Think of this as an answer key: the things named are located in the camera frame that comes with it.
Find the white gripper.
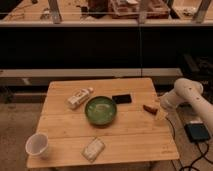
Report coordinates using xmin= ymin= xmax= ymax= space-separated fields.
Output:
xmin=155 ymin=90 xmax=180 ymax=121

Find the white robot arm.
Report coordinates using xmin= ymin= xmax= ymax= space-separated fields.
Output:
xmin=159 ymin=78 xmax=213 ymax=135

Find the green ceramic bowl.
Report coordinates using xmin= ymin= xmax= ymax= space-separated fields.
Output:
xmin=85 ymin=96 xmax=117 ymax=126

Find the black power box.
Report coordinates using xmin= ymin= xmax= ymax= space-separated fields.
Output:
xmin=184 ymin=123 xmax=210 ymax=143

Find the black phone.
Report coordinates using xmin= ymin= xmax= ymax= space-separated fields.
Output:
xmin=112 ymin=94 xmax=132 ymax=104

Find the wooden folding table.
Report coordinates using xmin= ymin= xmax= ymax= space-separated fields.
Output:
xmin=27 ymin=78 xmax=179 ymax=168

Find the white packaged snack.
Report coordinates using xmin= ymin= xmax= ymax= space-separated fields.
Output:
xmin=82 ymin=138 xmax=105 ymax=163

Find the white bottle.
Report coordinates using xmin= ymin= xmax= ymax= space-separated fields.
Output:
xmin=67 ymin=87 xmax=94 ymax=110

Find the black cable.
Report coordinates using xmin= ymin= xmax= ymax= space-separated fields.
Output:
xmin=169 ymin=119 xmax=213 ymax=171

